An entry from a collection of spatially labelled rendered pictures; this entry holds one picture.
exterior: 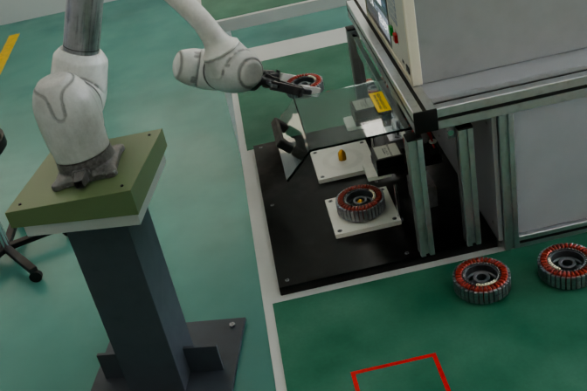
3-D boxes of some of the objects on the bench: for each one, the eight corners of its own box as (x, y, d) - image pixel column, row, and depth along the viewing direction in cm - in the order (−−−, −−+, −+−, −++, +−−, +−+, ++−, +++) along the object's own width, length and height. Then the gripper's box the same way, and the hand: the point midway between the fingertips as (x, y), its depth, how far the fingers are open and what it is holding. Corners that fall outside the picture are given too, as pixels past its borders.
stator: (341, 228, 180) (340, 215, 179) (333, 202, 190) (331, 188, 188) (390, 216, 181) (389, 203, 179) (379, 191, 190) (377, 178, 188)
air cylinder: (417, 210, 183) (414, 190, 180) (408, 194, 190) (405, 174, 187) (438, 206, 183) (436, 186, 180) (429, 188, 190) (427, 169, 187)
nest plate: (336, 239, 179) (335, 235, 179) (325, 203, 192) (324, 199, 192) (402, 224, 180) (401, 220, 179) (386, 189, 193) (385, 185, 192)
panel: (498, 241, 169) (490, 115, 153) (416, 107, 225) (404, 6, 210) (503, 240, 169) (496, 114, 153) (420, 106, 225) (409, 5, 210)
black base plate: (280, 296, 170) (279, 287, 168) (254, 152, 225) (252, 145, 224) (497, 246, 171) (497, 238, 169) (418, 115, 226) (417, 108, 224)
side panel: (506, 250, 169) (498, 116, 152) (500, 243, 171) (493, 109, 155) (634, 222, 169) (640, 84, 153) (627, 214, 172) (633, 78, 156)
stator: (446, 276, 165) (445, 262, 163) (499, 264, 165) (498, 250, 163) (464, 312, 155) (462, 297, 153) (520, 298, 156) (519, 283, 154)
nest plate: (319, 184, 200) (318, 180, 200) (310, 155, 213) (309, 151, 213) (377, 171, 201) (377, 167, 200) (365, 143, 213) (365, 139, 213)
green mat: (317, 574, 115) (317, 573, 115) (272, 304, 168) (272, 303, 168) (948, 427, 117) (948, 426, 117) (707, 205, 170) (708, 204, 170)
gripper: (267, 75, 214) (334, 86, 227) (229, 51, 232) (292, 63, 245) (260, 101, 216) (326, 112, 229) (222, 76, 234) (285, 86, 247)
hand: (303, 85), depth 236 cm, fingers closed on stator, 11 cm apart
